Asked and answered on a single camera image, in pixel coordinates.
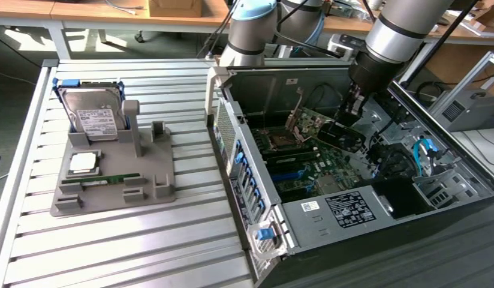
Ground open grey PC case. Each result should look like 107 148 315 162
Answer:
205 58 494 288

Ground brown cardboard box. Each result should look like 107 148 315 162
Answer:
147 0 203 17

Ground black RAM stick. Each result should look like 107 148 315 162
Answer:
265 151 322 166

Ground metal socket cover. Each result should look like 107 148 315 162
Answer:
290 124 314 142

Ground wooden desk with white legs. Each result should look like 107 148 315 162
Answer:
0 0 231 59

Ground blue disk wire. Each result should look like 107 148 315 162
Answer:
412 136 438 181

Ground grey plastic parts rack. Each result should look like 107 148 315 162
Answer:
49 100 178 217

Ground brown cardboard piece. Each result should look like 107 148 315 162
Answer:
472 0 494 34

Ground silver hard disk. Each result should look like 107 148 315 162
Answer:
58 86 122 142

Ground black slanted stand pole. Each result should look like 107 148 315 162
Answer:
398 0 482 88

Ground green RAM stick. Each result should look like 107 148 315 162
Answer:
62 174 142 184

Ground wooden desk with clutter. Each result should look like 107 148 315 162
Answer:
322 0 494 88

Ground grey power supply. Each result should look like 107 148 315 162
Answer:
280 184 395 250

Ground grey computer tower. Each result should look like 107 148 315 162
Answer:
428 88 494 133

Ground grey metal disk bay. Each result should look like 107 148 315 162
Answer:
412 170 471 210

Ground CPU socket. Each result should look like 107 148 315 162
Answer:
257 125 307 152

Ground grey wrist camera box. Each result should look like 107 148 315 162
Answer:
326 33 366 59

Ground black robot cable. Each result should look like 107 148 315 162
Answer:
270 0 339 58

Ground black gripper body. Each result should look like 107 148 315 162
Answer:
347 52 406 94

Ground hard disk drive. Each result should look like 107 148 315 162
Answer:
51 77 130 134

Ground blue expansion slot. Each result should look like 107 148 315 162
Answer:
270 170 308 181

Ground green motherboard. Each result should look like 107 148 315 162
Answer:
246 115 363 202

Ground graphics card with black fan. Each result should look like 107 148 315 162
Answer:
284 86 367 154

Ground silver CPU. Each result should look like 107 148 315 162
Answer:
69 152 101 175

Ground white cable on desk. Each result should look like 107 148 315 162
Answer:
105 0 146 15

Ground black cable with metal plug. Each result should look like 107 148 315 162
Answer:
194 8 234 59

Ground aluminium profile frame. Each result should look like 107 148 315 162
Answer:
450 50 494 101

